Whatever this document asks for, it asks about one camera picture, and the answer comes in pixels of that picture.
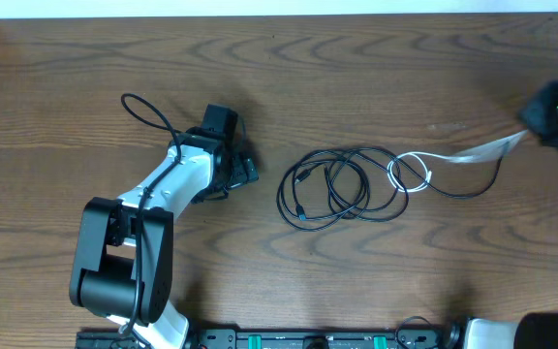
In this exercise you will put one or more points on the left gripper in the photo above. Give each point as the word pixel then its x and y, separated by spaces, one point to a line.
pixel 246 174

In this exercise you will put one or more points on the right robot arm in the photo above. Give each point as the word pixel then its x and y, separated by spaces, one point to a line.
pixel 507 251

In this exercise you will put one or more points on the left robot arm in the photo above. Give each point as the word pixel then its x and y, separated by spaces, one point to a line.
pixel 122 269

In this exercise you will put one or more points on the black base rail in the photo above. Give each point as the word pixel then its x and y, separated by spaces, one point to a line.
pixel 232 339

